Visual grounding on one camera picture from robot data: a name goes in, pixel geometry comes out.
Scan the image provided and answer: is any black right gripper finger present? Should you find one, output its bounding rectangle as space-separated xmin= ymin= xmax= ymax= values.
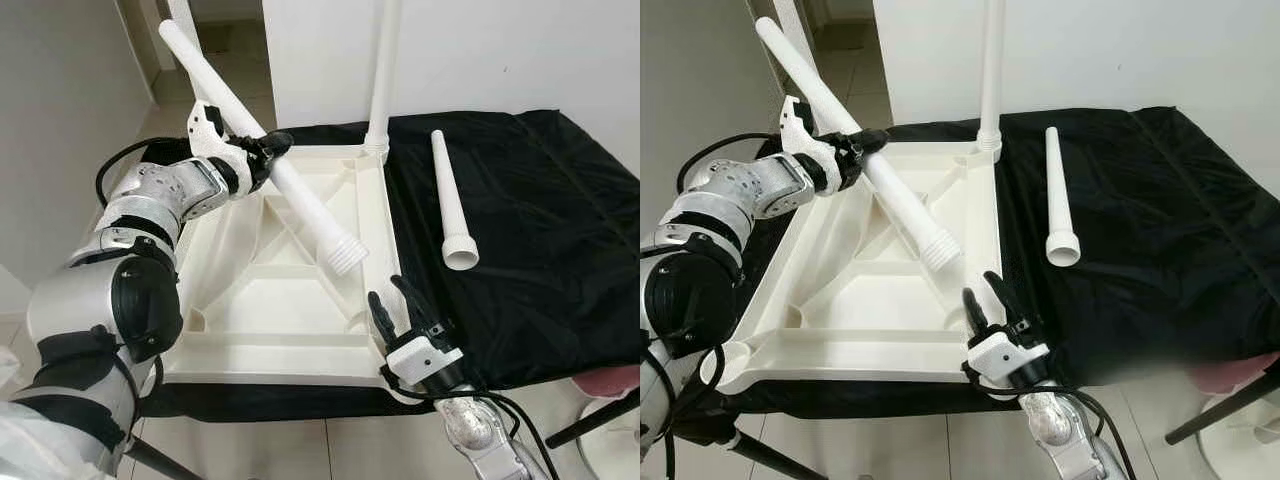
xmin=368 ymin=290 xmax=399 ymax=349
xmin=983 ymin=270 xmax=1031 ymax=331
xmin=390 ymin=275 xmax=441 ymax=336
xmin=962 ymin=287 xmax=991 ymax=341

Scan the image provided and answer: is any white plastic table top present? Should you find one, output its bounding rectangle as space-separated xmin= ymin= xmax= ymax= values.
xmin=158 ymin=143 xmax=426 ymax=401
xmin=715 ymin=140 xmax=1011 ymax=396

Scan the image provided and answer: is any black table cloth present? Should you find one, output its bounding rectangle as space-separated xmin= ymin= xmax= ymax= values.
xmin=690 ymin=105 xmax=1280 ymax=419
xmin=135 ymin=108 xmax=641 ymax=421

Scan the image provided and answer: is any black stand pole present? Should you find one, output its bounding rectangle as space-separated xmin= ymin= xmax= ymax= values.
xmin=1165 ymin=372 xmax=1280 ymax=446
xmin=545 ymin=392 xmax=641 ymax=449

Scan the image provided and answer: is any black tripod leg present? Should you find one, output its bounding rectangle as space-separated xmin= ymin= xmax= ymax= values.
xmin=730 ymin=430 xmax=831 ymax=480
xmin=125 ymin=438 xmax=206 ymax=480

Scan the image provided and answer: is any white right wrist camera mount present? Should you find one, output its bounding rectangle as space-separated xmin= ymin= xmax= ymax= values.
xmin=385 ymin=335 xmax=466 ymax=389
xmin=965 ymin=330 xmax=1051 ymax=386

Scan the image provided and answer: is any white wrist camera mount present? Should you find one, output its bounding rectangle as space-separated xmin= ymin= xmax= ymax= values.
xmin=385 ymin=335 xmax=466 ymax=389
xmin=779 ymin=95 xmax=843 ymax=171
xmin=965 ymin=330 xmax=1051 ymax=386
xmin=187 ymin=100 xmax=253 ymax=183

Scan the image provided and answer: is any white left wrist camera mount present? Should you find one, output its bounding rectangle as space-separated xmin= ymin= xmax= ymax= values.
xmin=187 ymin=100 xmax=253 ymax=183
xmin=779 ymin=95 xmax=843 ymax=171

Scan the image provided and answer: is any white door frame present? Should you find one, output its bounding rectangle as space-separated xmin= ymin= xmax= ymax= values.
xmin=745 ymin=0 xmax=816 ymax=91
xmin=115 ymin=0 xmax=166 ymax=101

